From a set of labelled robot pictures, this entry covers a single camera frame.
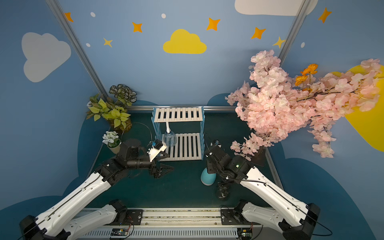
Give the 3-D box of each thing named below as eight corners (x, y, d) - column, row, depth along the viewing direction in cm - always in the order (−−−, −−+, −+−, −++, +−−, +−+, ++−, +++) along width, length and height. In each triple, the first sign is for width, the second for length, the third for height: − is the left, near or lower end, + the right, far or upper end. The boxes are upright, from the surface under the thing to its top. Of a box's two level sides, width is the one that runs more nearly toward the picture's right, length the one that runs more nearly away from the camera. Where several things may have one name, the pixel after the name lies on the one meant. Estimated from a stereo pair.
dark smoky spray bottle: (214, 198, 83) (219, 189, 68) (215, 192, 85) (219, 181, 71) (225, 201, 82) (232, 191, 68) (225, 194, 84) (232, 184, 70)
